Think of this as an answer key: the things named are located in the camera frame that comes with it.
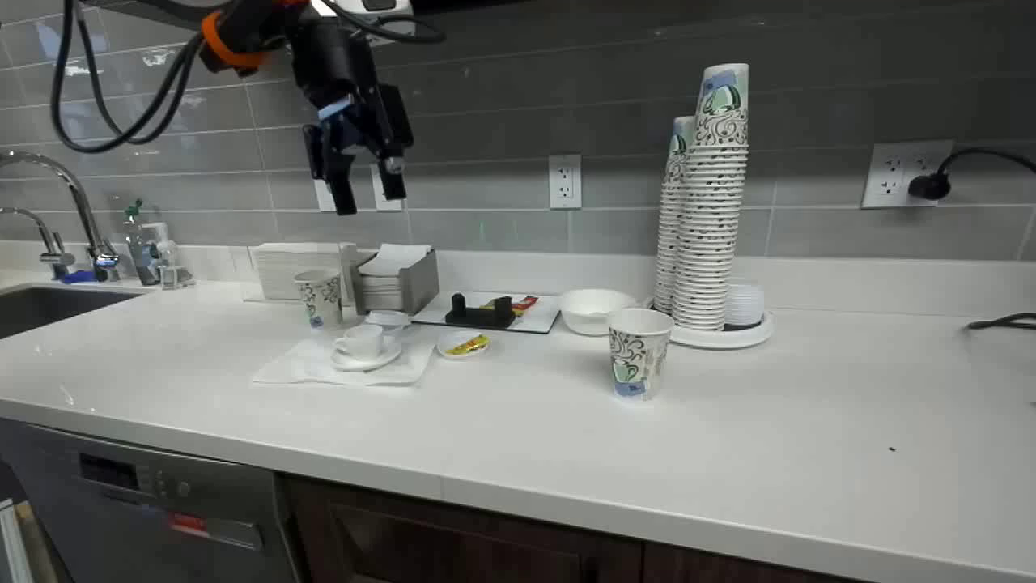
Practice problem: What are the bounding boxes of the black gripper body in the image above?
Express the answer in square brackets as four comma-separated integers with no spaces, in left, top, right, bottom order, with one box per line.
[289,18,414,175]

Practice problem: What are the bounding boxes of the yellow sachet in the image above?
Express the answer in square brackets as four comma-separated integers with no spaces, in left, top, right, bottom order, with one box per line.
[442,335,492,361]

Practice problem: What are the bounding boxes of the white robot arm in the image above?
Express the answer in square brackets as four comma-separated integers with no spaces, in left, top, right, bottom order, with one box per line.
[198,0,414,213]

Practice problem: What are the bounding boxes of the small white bowl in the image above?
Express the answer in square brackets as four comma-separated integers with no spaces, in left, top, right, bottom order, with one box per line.
[365,312,412,331]

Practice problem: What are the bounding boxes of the red sachets on tray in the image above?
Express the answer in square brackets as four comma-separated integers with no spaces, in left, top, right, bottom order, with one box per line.
[511,294,538,319]

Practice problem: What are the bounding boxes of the grey napkin box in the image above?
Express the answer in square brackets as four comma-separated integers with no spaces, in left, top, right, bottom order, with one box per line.
[356,243,439,314]

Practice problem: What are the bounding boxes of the clear acrylic towel holder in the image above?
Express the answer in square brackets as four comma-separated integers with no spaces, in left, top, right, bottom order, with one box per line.
[251,243,365,301]

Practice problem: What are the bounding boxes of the patterned paper cup back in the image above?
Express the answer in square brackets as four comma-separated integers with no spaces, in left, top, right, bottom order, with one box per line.
[295,268,344,328]

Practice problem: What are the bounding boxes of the patterned paper cup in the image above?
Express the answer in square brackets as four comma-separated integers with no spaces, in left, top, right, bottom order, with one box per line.
[608,309,673,399]
[295,268,344,328]

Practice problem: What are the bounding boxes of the white cup on saucer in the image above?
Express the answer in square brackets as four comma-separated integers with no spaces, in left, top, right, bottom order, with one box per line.
[337,325,390,361]

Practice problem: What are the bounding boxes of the black object on tray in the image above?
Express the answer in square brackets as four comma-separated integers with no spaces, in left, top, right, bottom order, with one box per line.
[447,294,514,331]

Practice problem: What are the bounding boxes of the white saucer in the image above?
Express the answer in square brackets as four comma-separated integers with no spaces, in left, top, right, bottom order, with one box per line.
[334,336,400,372]

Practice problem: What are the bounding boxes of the white rectangular tray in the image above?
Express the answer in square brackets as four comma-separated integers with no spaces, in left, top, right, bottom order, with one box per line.
[414,293,560,335]

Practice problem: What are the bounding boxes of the soap bottle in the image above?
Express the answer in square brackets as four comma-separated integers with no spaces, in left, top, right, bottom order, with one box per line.
[123,199,195,287]

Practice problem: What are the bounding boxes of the chrome tall faucet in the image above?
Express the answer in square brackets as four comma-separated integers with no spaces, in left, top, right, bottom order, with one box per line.
[0,148,119,281]

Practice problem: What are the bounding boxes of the patterned paper cup front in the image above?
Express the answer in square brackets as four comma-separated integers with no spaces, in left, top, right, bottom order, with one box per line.
[608,309,673,399]

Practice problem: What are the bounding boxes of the short paper cup stack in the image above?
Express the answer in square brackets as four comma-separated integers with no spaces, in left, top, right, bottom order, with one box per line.
[650,117,697,314]

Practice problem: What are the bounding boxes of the chrome small faucet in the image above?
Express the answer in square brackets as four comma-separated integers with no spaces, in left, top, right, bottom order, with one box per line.
[0,206,75,278]

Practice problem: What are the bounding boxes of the tall paper cup stack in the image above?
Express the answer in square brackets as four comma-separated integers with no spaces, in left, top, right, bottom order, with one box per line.
[673,62,751,331]

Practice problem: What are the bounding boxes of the steel sink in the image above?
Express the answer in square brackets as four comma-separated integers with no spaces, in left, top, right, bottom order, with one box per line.
[0,286,131,340]

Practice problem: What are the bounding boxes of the white lid stack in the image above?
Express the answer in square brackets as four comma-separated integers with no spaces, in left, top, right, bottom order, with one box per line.
[724,286,764,328]

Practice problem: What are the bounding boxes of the white round plate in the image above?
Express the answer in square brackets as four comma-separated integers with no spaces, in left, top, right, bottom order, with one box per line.
[670,319,778,350]

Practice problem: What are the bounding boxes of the stainless dishwasher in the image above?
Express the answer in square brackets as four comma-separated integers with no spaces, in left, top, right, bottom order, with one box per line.
[0,422,301,583]

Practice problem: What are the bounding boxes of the white wall outlet left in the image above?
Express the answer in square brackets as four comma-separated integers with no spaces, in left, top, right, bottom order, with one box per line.
[315,177,404,213]

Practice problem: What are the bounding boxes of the white wall outlet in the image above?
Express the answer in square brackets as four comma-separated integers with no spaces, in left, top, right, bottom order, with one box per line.
[315,177,404,213]
[860,138,951,212]
[547,156,583,212]

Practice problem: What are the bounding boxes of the white wall outlet middle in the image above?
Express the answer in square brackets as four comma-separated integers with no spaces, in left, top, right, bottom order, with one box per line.
[547,156,583,212]

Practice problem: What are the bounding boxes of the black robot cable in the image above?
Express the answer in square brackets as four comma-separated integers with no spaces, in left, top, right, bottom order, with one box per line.
[48,0,447,156]

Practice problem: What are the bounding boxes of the white wall outlet right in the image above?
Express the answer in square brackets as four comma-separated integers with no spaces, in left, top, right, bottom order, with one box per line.
[860,138,951,212]

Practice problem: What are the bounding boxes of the black plug and cable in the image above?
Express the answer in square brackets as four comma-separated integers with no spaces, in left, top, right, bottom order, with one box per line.
[906,145,1036,203]

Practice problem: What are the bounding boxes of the black cable on counter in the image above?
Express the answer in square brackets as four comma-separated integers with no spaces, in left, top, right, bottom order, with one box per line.
[961,309,1036,336]

